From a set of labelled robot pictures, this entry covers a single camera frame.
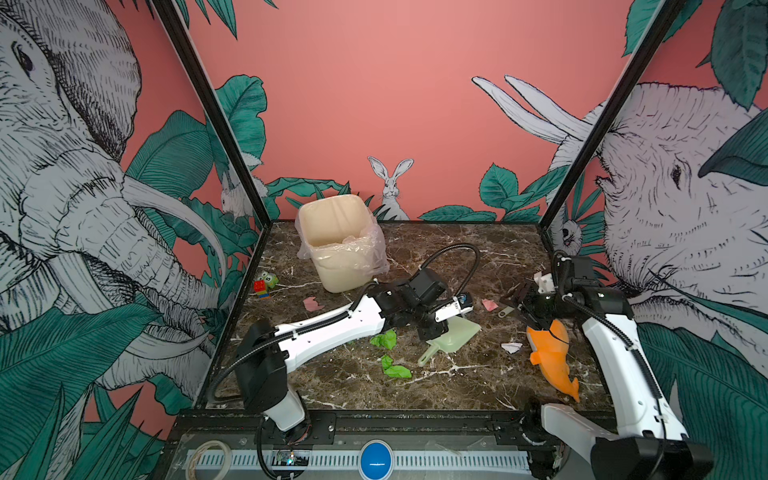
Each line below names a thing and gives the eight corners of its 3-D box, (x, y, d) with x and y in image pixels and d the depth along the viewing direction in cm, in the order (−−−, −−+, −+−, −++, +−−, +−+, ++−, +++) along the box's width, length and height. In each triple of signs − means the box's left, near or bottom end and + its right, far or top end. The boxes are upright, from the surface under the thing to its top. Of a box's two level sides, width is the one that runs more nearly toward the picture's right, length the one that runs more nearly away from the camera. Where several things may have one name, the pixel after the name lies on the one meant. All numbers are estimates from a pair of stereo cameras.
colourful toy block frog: (255, 299, 100) (249, 290, 96) (261, 280, 105) (256, 271, 101) (272, 299, 100) (266, 290, 96) (278, 280, 105) (273, 271, 101)
